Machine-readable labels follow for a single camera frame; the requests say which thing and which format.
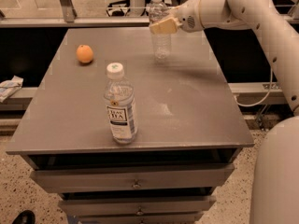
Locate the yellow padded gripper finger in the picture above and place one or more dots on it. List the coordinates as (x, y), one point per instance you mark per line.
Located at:
(169, 25)

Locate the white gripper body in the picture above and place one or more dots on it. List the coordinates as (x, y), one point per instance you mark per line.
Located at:
(188, 17)

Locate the clear plastic water bottle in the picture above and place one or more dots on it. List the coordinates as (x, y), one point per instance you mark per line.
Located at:
(161, 42)

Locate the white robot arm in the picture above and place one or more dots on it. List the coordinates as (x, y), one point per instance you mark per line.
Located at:
(275, 189)

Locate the tea bottle with white cap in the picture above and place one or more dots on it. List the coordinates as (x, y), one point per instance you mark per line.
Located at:
(119, 98)

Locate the orange fruit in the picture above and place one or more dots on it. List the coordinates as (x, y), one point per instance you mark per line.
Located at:
(84, 53)

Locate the grey drawer cabinet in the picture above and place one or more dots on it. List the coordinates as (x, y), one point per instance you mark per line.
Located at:
(186, 113)

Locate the white crumpled package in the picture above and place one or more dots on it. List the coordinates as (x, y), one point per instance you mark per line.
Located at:
(9, 87)

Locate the middle grey drawer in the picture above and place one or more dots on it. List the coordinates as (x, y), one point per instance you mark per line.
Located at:
(135, 206)

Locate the grey drawer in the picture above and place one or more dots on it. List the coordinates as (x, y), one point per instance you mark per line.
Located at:
(172, 218)
(135, 206)
(133, 178)

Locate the bottom grey drawer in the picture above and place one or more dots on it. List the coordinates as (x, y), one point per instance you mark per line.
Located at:
(172, 218)

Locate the top grey drawer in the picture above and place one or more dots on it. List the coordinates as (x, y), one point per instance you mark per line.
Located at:
(133, 178)

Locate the black shoe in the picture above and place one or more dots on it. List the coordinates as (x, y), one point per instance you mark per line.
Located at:
(25, 217)

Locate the grey metal rail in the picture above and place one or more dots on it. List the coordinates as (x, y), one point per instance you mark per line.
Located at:
(76, 22)

